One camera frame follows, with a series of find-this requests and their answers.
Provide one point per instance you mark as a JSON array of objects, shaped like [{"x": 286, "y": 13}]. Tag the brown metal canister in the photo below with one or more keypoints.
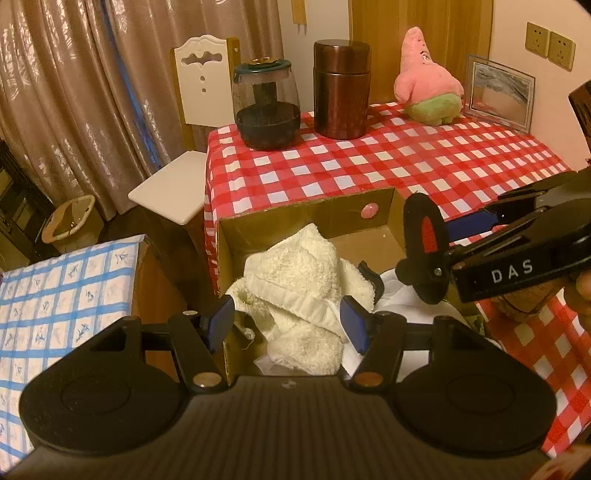
[{"x": 341, "y": 92}]

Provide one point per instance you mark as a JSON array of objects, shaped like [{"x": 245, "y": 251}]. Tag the white sock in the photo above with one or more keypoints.
[{"x": 397, "y": 295}]

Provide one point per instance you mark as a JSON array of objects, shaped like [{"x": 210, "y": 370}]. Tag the red checkered tablecloth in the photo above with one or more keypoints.
[{"x": 415, "y": 157}]

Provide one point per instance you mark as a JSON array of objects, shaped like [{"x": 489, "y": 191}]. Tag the black round pad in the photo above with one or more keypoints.
[{"x": 415, "y": 217}]

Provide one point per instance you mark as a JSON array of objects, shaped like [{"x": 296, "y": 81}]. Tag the gold wall socket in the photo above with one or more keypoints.
[
  {"x": 561, "y": 50},
  {"x": 538, "y": 40}
]

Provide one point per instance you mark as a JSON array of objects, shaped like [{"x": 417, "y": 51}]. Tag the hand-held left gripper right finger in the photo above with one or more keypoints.
[{"x": 354, "y": 325}]

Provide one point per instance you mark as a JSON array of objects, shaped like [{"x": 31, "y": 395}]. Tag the glass jar with dark base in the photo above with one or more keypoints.
[{"x": 267, "y": 120}]

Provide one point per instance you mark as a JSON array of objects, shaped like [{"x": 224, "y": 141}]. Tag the cream fluffy towel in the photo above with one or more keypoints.
[{"x": 295, "y": 277}]

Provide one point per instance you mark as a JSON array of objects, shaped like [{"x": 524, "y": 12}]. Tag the blue plaid bedsheet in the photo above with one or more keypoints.
[{"x": 60, "y": 295}]

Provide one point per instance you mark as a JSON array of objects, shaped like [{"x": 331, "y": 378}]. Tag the wicker basket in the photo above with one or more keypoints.
[{"x": 69, "y": 221}]

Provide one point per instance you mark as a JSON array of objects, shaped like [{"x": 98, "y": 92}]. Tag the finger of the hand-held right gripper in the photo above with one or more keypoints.
[
  {"x": 429, "y": 279},
  {"x": 475, "y": 224}
]

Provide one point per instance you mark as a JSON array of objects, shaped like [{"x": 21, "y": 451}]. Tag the beige patterned curtain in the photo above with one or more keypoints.
[{"x": 92, "y": 83}]

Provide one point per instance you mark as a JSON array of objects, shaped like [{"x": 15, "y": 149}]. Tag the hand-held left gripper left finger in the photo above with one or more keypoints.
[{"x": 219, "y": 319}]

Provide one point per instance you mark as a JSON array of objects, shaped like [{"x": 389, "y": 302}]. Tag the cashew jar with gold lid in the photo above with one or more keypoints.
[{"x": 524, "y": 302}]

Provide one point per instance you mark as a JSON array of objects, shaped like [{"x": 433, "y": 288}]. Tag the wooden door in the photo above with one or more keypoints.
[{"x": 383, "y": 27}]

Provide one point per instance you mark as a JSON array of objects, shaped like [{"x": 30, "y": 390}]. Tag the brown cardboard box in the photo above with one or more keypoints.
[{"x": 318, "y": 217}]

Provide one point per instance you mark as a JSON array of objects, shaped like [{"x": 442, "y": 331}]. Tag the white wooden chair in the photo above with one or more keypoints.
[{"x": 203, "y": 87}]

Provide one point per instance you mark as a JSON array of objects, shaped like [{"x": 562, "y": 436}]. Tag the clear picture frame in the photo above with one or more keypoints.
[{"x": 501, "y": 94}]

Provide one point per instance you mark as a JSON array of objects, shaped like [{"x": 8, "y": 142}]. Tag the black rack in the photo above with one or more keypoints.
[{"x": 18, "y": 203}]

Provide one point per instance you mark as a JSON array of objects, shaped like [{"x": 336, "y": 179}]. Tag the pink starfish plush toy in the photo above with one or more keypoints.
[{"x": 427, "y": 83}]

